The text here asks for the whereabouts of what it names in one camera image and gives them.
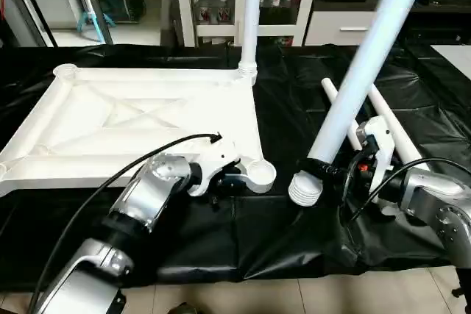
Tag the white plastic table leg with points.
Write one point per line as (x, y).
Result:
(368, 56)
(394, 130)
(249, 12)
(331, 90)

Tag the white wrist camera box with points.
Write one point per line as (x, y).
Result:
(213, 163)
(377, 145)

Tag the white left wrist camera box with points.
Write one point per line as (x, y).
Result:
(213, 163)

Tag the white drawer unit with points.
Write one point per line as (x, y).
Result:
(338, 29)

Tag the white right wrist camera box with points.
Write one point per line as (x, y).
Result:
(377, 145)

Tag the white plastic table top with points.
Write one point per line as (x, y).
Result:
(110, 115)

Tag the light blue plastic object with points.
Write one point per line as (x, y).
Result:
(92, 20)

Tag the black plastic mat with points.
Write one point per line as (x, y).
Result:
(294, 86)

